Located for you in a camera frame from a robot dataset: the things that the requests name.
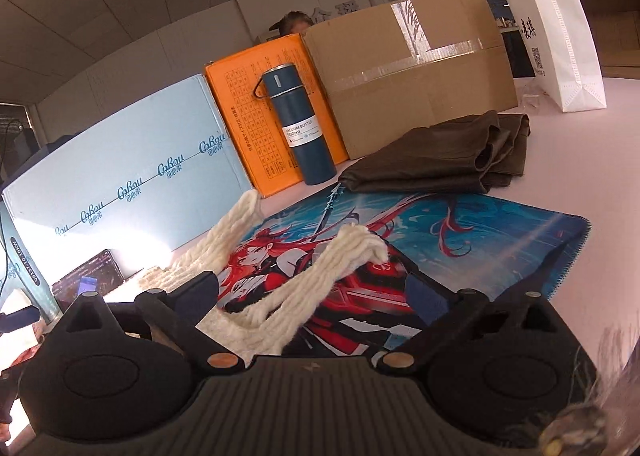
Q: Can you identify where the cream knitted sweater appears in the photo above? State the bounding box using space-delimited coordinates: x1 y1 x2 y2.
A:
137 190 388 363

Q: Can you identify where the small blue box at left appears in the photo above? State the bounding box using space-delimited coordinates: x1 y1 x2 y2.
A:
1 203 62 324

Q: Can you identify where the white pink cloth at left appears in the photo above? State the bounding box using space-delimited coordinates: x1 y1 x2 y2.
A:
1 320 47 455

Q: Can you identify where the anime print desk mat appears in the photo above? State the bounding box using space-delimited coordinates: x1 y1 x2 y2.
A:
218 184 590 358

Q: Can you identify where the black smartphone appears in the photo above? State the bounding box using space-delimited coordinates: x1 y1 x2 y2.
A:
52 249 124 312

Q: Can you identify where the light blue Corou carton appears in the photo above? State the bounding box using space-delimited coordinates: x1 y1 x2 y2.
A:
3 75 252 284

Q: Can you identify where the folded dark brown garment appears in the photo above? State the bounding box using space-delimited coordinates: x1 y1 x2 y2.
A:
340 111 530 194

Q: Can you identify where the orange cardboard box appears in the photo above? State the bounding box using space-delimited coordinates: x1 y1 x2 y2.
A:
204 34 348 197

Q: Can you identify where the dark blue vacuum bottle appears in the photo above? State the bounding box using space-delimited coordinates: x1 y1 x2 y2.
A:
253 63 336 185

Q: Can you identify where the brown cardboard box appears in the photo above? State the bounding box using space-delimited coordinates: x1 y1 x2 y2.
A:
303 0 518 159

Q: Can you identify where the white paper shopping bag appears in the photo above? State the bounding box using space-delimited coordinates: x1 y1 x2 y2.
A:
506 0 606 113

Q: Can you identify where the person's head behind boxes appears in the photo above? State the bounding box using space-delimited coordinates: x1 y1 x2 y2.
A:
269 11 314 36

